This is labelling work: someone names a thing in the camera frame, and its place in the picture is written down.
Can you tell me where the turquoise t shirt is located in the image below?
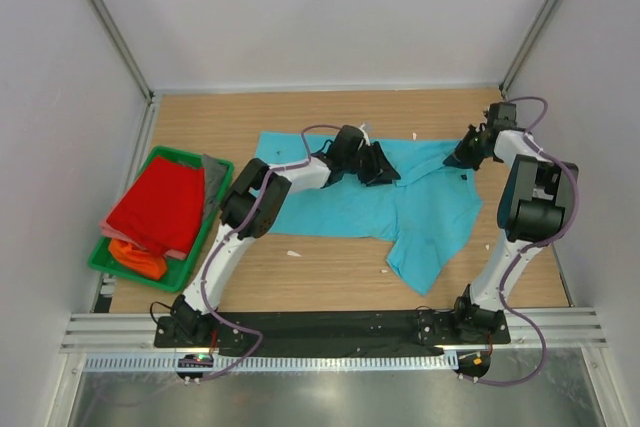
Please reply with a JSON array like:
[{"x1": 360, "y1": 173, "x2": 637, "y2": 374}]
[{"x1": 270, "y1": 139, "x2": 482, "y2": 295}]

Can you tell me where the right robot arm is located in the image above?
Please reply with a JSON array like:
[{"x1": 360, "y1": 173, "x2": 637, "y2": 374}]
[{"x1": 443, "y1": 96, "x2": 579, "y2": 343}]

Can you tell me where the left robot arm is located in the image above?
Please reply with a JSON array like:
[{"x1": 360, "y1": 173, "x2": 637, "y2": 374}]
[{"x1": 154, "y1": 125, "x2": 401, "y2": 348}]

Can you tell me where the grey t shirt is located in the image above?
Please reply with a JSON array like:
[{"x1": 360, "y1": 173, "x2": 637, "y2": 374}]
[{"x1": 201, "y1": 154, "x2": 229, "y2": 222}]

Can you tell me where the red t shirt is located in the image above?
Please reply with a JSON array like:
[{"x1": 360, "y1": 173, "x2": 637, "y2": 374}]
[{"x1": 106, "y1": 157, "x2": 204, "y2": 260}]

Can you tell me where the orange t shirt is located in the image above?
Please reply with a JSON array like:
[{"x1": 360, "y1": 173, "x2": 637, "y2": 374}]
[{"x1": 108, "y1": 239, "x2": 168, "y2": 281}]

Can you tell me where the pink t shirt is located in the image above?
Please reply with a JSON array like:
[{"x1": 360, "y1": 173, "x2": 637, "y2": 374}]
[{"x1": 99, "y1": 218, "x2": 130, "y2": 242}]

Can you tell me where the green plastic bin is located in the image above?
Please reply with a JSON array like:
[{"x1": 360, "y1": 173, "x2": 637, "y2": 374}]
[{"x1": 88, "y1": 146, "x2": 234, "y2": 293}]

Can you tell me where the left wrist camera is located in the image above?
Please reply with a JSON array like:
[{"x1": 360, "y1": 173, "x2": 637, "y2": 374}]
[{"x1": 358, "y1": 123, "x2": 372, "y2": 145}]

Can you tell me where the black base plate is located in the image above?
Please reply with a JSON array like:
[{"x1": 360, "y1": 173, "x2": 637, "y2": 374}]
[{"x1": 154, "y1": 308, "x2": 511, "y2": 358}]

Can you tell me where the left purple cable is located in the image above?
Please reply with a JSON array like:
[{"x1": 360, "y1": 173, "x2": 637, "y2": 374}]
[{"x1": 199, "y1": 124, "x2": 371, "y2": 382}]

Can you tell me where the white slotted cable duct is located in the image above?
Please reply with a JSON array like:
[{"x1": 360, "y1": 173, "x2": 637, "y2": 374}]
[{"x1": 83, "y1": 351, "x2": 458, "y2": 374}]

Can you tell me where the aluminium frame rail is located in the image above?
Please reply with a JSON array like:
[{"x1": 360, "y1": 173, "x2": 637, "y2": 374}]
[{"x1": 59, "y1": 311, "x2": 161, "y2": 354}]

